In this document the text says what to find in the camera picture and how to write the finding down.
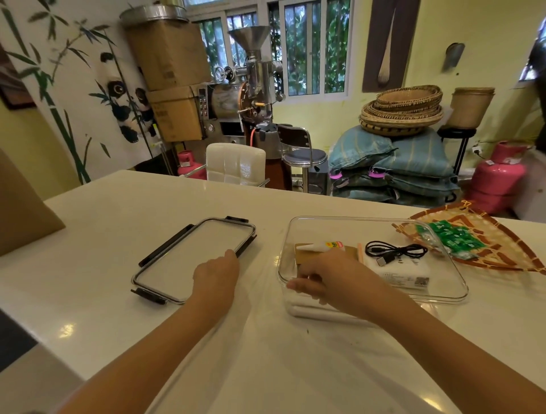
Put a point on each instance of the black round stool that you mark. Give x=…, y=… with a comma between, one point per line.
x=456, y=132

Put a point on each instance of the white low cabinet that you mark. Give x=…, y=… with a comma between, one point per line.
x=533, y=192

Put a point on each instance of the steel chaff collector drum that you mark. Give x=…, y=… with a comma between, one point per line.
x=269, y=143

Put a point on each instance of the person's left forearm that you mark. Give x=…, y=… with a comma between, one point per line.
x=149, y=371

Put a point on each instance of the white wall plug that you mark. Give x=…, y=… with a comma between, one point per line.
x=477, y=150

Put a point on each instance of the dark framed wall picture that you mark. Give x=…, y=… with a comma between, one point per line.
x=13, y=85

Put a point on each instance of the large brown cardboard box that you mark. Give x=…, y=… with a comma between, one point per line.
x=166, y=55

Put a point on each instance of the pile of green packets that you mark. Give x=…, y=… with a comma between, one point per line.
x=452, y=239

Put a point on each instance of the small steel coffee roaster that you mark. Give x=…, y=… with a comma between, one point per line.
x=226, y=102

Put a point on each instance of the dark barred side window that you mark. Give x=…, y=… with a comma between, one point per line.
x=531, y=72

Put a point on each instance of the fan-shaped woven bamboo tray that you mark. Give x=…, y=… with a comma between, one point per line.
x=503, y=247

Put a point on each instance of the person's left hand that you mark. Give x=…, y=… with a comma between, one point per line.
x=213, y=277

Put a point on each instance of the brown spoon wall picture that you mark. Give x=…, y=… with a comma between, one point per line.
x=390, y=42

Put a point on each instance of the person's right hand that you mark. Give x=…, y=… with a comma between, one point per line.
x=341, y=281

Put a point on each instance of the stack of shallow woven baskets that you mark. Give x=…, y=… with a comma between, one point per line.
x=401, y=113

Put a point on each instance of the white padded chair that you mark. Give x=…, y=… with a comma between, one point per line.
x=234, y=164

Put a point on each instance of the white boxed power bank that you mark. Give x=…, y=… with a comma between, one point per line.
x=401, y=277

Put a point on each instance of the clear lid with black latches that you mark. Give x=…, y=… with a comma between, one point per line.
x=187, y=256

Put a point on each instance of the white framed barred window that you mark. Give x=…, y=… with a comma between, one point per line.
x=307, y=47

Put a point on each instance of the brown wooden stand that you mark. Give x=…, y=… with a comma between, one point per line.
x=279, y=175

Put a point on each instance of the large black coffee roaster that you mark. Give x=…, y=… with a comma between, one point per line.
x=542, y=128

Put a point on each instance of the pink gas cylinder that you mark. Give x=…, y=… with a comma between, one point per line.
x=495, y=179
x=187, y=164

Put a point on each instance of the round metal pan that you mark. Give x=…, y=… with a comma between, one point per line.
x=153, y=15

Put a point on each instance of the clear plastic storage box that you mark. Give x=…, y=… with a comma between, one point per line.
x=441, y=292

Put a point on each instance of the tall woven basket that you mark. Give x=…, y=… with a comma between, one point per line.
x=469, y=108

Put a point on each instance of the stack of teal striped sacks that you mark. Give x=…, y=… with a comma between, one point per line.
x=409, y=158

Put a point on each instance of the panda bamboo wall painting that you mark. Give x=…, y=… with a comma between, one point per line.
x=64, y=85

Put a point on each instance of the small brown cardboard box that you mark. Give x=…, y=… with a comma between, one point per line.
x=175, y=115

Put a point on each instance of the chrome bar stool black seat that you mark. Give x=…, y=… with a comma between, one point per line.
x=305, y=157

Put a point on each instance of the grey wall lamp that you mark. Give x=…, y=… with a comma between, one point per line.
x=452, y=55

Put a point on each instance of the stack of brown cardboard cards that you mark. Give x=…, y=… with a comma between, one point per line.
x=307, y=256

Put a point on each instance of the person's right forearm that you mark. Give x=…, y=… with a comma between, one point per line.
x=460, y=362

